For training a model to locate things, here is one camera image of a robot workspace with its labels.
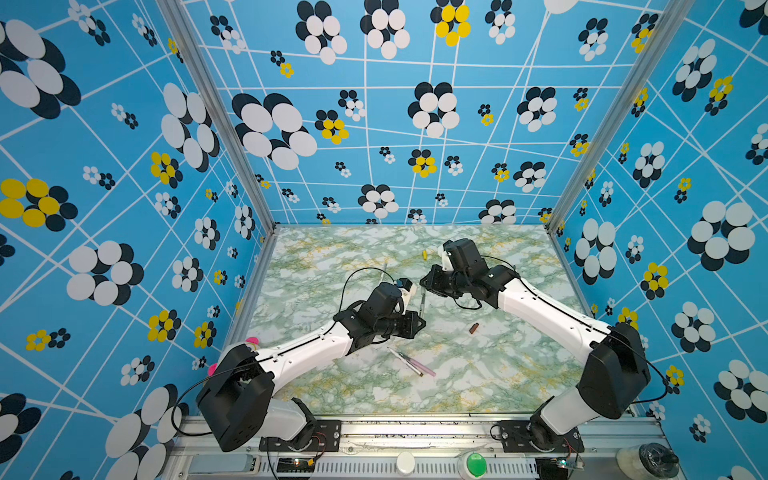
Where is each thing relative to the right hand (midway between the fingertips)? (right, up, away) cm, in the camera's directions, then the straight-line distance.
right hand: (421, 282), depth 82 cm
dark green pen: (0, -5, -2) cm, 6 cm away
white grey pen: (-4, -23, +2) cm, 24 cm away
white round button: (-5, -38, -18) cm, 42 cm away
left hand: (+2, -10, -4) cm, 11 cm away
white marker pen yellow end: (-11, +3, +25) cm, 28 cm away
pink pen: (-1, -24, +2) cm, 24 cm away
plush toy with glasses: (-49, -18, +4) cm, 52 cm away
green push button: (+9, -37, -20) cm, 43 cm away
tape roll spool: (+46, -35, -21) cm, 61 cm away
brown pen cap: (+17, -15, +10) cm, 25 cm away
